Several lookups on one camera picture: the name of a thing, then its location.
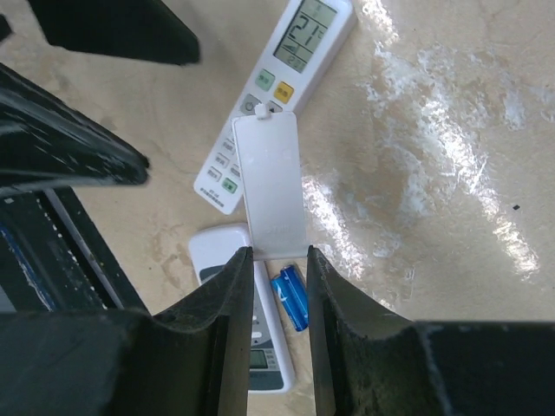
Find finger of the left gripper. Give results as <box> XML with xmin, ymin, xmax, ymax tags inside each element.
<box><xmin>29</xmin><ymin>0</ymin><xmax>200</xmax><ymax>66</ymax></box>
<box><xmin>1</xmin><ymin>65</ymin><xmax>150</xmax><ymax>187</ymax></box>

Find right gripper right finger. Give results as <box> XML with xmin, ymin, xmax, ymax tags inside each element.
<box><xmin>306</xmin><ymin>247</ymin><xmax>554</xmax><ymax>415</ymax></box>

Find black table front rail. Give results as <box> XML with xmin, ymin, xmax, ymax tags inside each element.
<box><xmin>1</xmin><ymin>188</ymin><xmax>147</xmax><ymax>312</ymax></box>

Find blue battery left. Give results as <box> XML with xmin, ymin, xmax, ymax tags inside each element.
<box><xmin>271</xmin><ymin>276</ymin><xmax>308</xmax><ymax>332</ymax></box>

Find white long remote control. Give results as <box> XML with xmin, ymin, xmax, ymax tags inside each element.
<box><xmin>193</xmin><ymin>0</ymin><xmax>356</xmax><ymax>215</ymax></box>

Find blue battery right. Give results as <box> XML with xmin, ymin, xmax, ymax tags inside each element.
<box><xmin>280</xmin><ymin>264</ymin><xmax>309</xmax><ymax>319</ymax></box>

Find grey-faced remote control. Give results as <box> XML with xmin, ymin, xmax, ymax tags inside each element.
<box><xmin>188</xmin><ymin>223</ymin><xmax>296</xmax><ymax>393</ymax></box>

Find blue battery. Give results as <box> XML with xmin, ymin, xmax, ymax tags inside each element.
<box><xmin>271</xmin><ymin>276</ymin><xmax>308</xmax><ymax>332</ymax></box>
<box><xmin>280</xmin><ymin>264</ymin><xmax>309</xmax><ymax>319</ymax></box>

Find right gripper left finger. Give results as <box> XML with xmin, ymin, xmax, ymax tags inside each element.
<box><xmin>1</xmin><ymin>247</ymin><xmax>254</xmax><ymax>415</ymax></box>

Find white battery cover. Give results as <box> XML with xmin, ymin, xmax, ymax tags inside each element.
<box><xmin>232</xmin><ymin>104</ymin><xmax>308</xmax><ymax>260</ymax></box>

